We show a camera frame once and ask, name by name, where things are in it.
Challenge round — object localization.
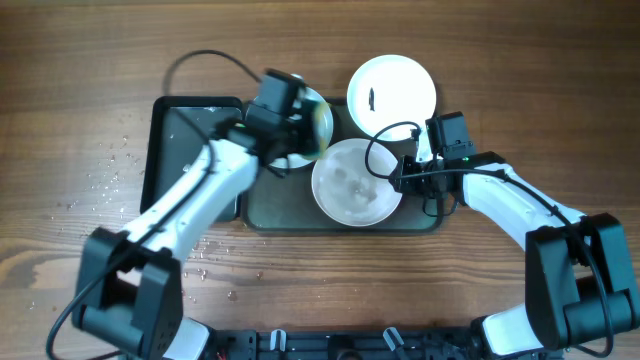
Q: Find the light blue plate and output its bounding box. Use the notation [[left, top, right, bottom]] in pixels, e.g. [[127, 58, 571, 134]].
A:
[[244, 69, 333, 169]]

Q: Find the green yellow sponge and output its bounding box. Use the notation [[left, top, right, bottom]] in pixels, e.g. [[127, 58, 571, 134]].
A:
[[302, 99, 330, 160]]

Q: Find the white plate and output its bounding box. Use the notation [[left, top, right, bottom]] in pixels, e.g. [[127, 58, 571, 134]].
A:
[[311, 138, 402, 227], [346, 55, 437, 142]]

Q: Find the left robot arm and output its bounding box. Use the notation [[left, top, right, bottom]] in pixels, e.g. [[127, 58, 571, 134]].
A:
[[65, 100, 329, 359]]

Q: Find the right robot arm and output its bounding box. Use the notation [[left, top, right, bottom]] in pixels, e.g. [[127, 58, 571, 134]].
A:
[[389, 152, 639, 359]]

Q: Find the dark brown serving tray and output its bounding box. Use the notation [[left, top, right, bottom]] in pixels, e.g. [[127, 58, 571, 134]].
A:
[[241, 99, 449, 235]]

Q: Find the black rectangular sponge tray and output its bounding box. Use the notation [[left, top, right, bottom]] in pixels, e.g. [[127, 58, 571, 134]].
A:
[[139, 96, 243, 212]]

